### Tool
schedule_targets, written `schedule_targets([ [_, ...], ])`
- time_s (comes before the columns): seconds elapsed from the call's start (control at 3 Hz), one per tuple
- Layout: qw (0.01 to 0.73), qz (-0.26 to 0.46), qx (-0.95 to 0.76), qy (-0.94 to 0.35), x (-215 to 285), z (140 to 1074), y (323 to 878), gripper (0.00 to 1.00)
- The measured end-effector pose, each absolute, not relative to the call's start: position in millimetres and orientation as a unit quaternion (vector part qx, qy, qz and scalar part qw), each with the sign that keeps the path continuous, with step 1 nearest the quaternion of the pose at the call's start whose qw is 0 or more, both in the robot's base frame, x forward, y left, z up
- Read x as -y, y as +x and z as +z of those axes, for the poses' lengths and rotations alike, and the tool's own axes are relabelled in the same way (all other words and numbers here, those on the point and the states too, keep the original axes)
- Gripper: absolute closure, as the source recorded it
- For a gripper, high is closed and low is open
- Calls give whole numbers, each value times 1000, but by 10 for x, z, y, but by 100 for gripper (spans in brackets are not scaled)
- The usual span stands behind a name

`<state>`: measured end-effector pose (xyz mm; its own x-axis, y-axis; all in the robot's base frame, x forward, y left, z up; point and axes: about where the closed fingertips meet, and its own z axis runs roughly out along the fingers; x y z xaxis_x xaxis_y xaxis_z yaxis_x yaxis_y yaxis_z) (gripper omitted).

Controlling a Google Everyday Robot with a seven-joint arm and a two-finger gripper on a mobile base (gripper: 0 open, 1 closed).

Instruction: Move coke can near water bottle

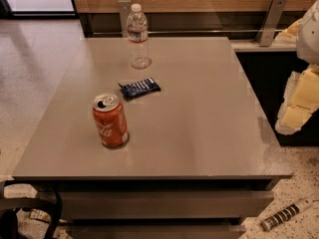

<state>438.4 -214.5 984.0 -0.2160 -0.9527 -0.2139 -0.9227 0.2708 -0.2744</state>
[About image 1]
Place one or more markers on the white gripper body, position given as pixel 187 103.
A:
pixel 309 39

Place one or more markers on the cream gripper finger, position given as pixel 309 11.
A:
pixel 301 100
pixel 289 35

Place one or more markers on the red coke can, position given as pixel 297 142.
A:
pixel 110 119

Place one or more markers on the clear plastic water bottle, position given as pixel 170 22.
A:
pixel 137 28

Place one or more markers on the grey table drawer unit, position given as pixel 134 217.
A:
pixel 201 156

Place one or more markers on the blue snack bar wrapper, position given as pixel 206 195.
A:
pixel 139 88

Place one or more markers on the right metal wall bracket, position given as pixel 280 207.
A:
pixel 266 34

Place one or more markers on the metal wall bracket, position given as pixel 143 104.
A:
pixel 266 34
pixel 124 11

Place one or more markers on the horizontal metal rail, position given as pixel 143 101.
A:
pixel 232 34

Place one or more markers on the left metal wall bracket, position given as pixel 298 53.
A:
pixel 124 11

